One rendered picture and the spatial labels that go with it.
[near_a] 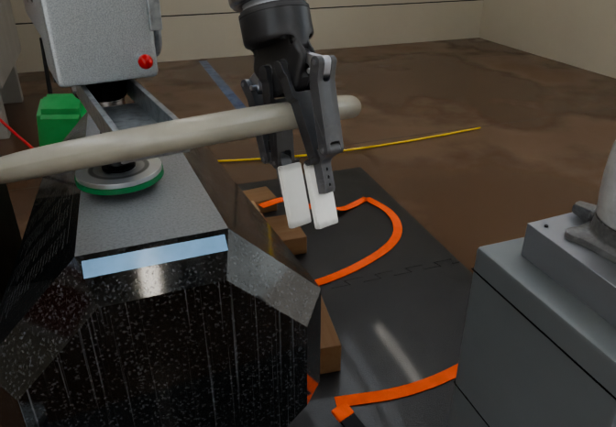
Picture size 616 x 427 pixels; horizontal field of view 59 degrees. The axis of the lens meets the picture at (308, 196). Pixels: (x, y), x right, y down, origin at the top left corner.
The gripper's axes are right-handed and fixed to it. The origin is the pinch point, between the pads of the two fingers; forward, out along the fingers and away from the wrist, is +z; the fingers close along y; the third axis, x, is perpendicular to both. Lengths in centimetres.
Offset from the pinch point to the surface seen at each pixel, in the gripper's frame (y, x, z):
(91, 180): 90, -10, -4
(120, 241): 72, -6, 10
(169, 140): 2.6, 13.5, -8.5
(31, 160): 13.9, 22.8, -9.0
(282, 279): 59, -38, 28
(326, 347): 91, -74, 67
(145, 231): 72, -12, 9
